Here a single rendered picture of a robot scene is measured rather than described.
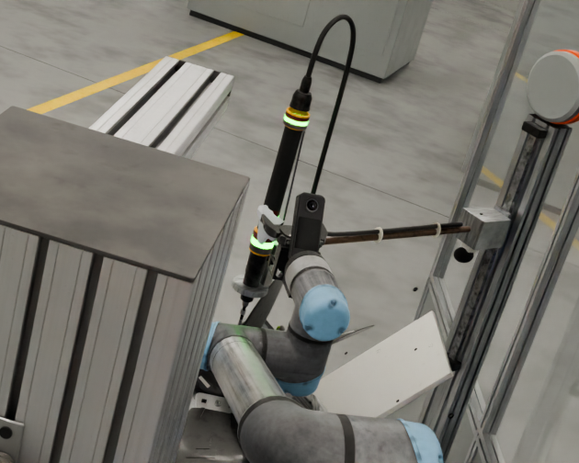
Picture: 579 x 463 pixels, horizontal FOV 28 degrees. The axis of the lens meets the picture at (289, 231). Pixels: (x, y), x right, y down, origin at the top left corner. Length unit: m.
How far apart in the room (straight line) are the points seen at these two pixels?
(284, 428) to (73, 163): 0.52
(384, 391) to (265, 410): 0.96
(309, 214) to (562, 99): 0.81
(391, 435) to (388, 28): 7.93
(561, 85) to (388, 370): 0.71
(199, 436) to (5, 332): 1.27
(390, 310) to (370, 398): 3.23
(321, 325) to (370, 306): 3.88
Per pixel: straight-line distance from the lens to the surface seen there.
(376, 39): 9.32
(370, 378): 2.49
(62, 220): 0.95
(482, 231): 2.54
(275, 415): 1.46
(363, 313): 5.54
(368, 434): 1.45
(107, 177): 1.05
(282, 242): 1.93
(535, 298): 2.75
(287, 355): 1.80
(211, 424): 2.26
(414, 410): 3.56
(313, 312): 1.74
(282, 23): 9.56
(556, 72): 2.54
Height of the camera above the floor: 2.44
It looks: 23 degrees down
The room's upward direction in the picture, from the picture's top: 16 degrees clockwise
